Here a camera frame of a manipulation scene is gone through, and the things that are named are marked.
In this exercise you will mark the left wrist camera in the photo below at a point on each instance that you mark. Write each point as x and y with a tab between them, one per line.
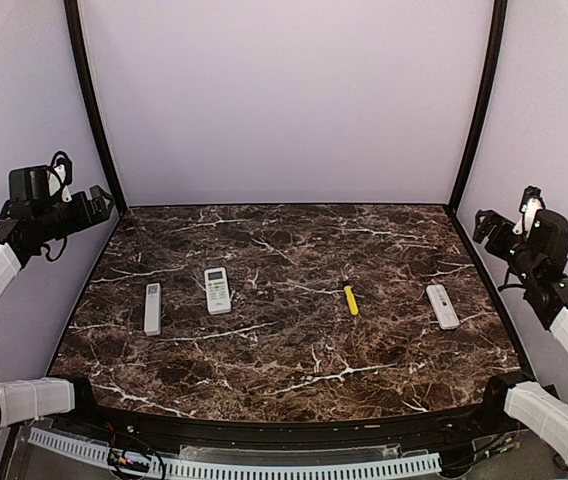
60	176

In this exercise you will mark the black frame post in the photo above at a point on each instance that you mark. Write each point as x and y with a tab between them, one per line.
490	64
90	101

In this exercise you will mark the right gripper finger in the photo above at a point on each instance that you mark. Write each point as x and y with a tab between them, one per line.
481	232
487	217

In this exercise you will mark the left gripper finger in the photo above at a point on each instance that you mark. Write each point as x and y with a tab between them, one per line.
100	209
97	192

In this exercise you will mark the white slotted cable duct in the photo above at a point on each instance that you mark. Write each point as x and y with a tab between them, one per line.
209	463

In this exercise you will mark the left black frame post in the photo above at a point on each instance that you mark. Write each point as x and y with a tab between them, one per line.
90	101

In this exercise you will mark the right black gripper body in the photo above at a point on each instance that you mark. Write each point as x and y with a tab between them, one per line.
498	245

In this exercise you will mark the right black frame post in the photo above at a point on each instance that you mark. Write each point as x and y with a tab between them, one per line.
490	64

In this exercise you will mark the white remote at right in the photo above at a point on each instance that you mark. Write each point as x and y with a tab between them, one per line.
442	306

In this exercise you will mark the yellow handled screwdriver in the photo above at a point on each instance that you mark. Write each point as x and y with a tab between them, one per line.
350	298

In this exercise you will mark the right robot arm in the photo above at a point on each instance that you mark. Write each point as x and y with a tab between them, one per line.
537	256

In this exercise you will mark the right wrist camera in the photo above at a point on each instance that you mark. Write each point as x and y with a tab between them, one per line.
531	202

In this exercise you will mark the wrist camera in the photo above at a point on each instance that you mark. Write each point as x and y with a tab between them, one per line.
60	176
531	202

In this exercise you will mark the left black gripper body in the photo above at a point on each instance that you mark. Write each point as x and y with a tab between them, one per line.
76	220

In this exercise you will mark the slim white remote control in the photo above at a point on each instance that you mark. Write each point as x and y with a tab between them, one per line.
153	309

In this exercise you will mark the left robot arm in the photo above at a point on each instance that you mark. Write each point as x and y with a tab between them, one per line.
41	209

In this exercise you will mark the black front rail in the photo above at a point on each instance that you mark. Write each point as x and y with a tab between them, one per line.
449	428

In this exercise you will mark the white TCL air-conditioner remote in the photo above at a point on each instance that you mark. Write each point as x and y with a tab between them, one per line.
217	291

